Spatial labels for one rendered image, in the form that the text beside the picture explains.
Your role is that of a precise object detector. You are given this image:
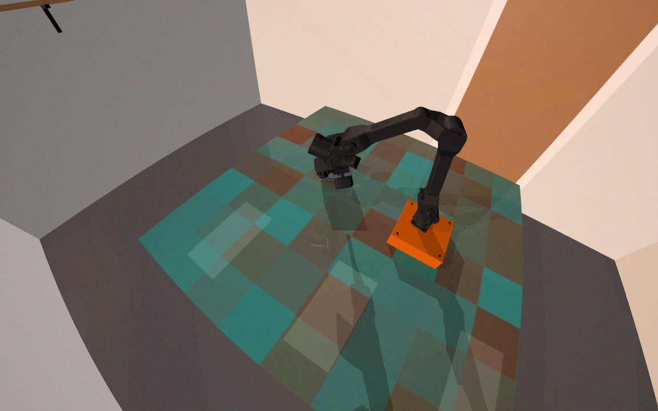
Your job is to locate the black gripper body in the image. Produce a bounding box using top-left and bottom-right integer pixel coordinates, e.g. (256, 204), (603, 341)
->
(327, 133), (354, 189)

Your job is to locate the dark grey panel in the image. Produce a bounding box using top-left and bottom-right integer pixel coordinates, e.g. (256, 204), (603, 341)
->
(320, 167), (352, 181)

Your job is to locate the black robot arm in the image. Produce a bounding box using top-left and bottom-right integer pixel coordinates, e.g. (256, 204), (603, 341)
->
(308, 106), (467, 233)

